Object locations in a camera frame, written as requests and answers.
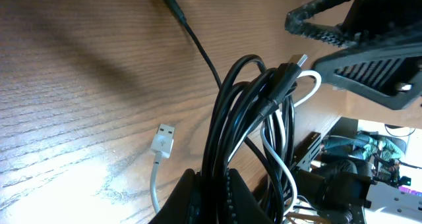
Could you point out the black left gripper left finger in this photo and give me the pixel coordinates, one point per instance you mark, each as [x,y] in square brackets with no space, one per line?
[184,203]

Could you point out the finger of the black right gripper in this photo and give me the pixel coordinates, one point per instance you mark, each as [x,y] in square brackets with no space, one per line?
[296,23]
[389,75]

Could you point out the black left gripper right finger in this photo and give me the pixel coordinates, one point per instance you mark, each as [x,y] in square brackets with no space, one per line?
[241,206]

